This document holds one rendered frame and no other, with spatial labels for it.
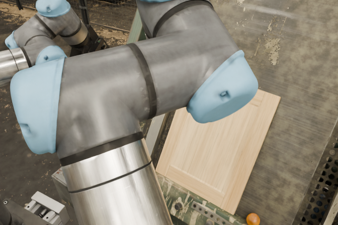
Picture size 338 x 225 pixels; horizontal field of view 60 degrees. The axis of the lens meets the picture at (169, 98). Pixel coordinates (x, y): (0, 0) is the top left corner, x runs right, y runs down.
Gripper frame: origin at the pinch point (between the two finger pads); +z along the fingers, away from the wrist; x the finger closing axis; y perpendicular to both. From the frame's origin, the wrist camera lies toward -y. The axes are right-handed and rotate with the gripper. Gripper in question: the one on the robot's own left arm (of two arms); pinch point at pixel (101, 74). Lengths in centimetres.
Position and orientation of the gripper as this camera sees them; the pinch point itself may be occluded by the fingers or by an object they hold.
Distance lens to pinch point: 108.5
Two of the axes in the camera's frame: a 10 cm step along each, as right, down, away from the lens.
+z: 2.2, 4.3, 8.8
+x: -8.8, -3.0, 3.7
